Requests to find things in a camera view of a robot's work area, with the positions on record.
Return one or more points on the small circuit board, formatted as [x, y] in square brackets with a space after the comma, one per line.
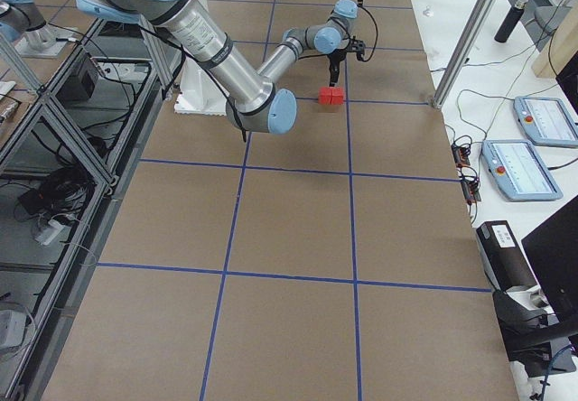
[461, 154]

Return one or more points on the red block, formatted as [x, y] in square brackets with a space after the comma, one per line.
[336, 95]
[325, 95]

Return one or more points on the black water bottle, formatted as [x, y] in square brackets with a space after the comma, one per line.
[510, 21]

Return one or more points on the aluminium frame post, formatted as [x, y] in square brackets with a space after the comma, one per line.
[461, 52]

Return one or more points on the black box with label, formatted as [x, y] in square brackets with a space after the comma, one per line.
[502, 257]

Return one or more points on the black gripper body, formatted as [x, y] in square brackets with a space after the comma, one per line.
[334, 61]

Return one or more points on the white pedestal column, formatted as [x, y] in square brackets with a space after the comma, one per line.
[199, 94]

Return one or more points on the black monitor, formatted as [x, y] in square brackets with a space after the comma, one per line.
[551, 250]

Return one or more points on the teach pendant tablet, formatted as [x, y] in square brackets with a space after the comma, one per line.
[519, 171]
[546, 121]

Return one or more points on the far teach pendant tablet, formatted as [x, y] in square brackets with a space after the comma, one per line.
[546, 121]

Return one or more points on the near teach pendant tablet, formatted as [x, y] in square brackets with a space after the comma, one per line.
[519, 171]

